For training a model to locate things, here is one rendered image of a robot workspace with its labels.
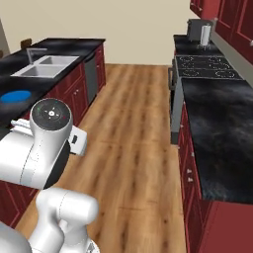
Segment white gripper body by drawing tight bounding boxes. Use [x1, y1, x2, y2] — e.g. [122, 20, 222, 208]
[10, 119, 33, 133]

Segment red island cabinet run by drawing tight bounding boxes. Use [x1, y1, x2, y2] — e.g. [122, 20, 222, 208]
[0, 62, 89, 229]

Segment red end cabinet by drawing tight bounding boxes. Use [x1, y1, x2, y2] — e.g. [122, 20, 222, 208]
[95, 43, 108, 94]

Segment red base cabinet run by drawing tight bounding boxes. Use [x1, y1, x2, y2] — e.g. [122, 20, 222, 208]
[177, 101, 253, 253]

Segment blue plate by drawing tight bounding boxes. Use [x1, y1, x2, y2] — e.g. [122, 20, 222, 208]
[0, 90, 33, 104]

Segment steel double sink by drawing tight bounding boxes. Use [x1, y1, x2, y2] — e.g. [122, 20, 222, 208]
[10, 54, 80, 79]

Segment grey tap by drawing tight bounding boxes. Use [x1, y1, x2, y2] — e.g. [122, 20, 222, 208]
[26, 47, 48, 65]

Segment brown chair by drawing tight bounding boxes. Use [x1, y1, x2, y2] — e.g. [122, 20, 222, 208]
[20, 38, 34, 50]

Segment grey dishwasher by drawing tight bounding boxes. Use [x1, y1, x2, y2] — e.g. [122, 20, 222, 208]
[83, 53, 100, 106]

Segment grey oven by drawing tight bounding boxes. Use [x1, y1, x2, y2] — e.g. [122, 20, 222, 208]
[168, 64, 186, 146]

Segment black hob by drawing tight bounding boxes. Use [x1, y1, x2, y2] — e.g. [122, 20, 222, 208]
[174, 54, 244, 81]

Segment grey toaster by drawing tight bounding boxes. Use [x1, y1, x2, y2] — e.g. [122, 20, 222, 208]
[186, 18, 215, 42]

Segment white paper towel roll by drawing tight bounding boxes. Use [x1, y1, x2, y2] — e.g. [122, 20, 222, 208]
[200, 24, 212, 47]

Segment red wall cabinet run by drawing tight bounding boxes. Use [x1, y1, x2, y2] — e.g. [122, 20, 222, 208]
[189, 0, 253, 64]

